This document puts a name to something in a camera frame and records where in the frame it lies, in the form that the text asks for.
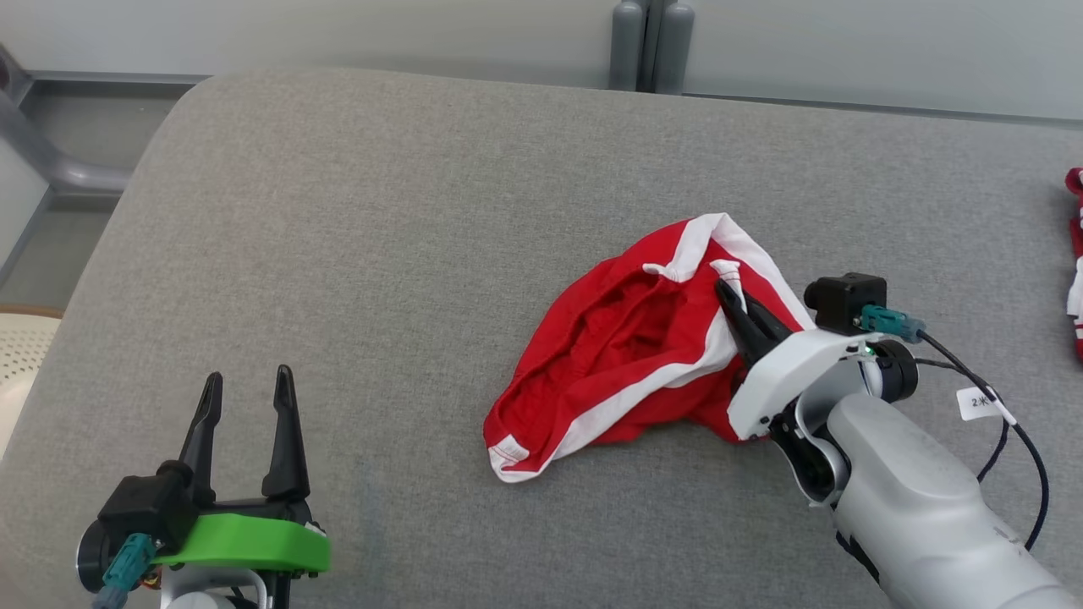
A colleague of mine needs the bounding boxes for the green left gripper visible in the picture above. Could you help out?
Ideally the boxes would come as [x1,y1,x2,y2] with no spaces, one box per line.
[152,365,332,573]

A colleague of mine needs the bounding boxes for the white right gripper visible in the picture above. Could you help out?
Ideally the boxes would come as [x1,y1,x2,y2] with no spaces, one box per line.
[715,279,889,442]

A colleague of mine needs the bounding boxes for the red shorts with white stripes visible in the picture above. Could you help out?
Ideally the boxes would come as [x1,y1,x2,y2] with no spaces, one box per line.
[483,212,818,484]

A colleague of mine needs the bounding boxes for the red and white jersey shirt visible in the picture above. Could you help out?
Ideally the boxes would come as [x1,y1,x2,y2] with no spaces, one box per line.
[1064,167,1083,362]

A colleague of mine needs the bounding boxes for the cream perforated laundry basket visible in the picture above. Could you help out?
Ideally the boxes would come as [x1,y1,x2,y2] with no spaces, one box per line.
[0,306,63,459]

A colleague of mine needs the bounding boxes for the grey metal floor pipe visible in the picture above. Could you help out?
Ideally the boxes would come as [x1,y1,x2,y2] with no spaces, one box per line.
[0,42,134,197]

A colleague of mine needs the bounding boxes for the teal plug black cable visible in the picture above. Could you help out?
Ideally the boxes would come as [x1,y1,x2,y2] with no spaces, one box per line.
[858,306,1051,552]
[91,533,158,609]

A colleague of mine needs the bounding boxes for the white cable label tag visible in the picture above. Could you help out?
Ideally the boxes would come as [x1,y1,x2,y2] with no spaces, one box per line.
[956,386,1017,425]

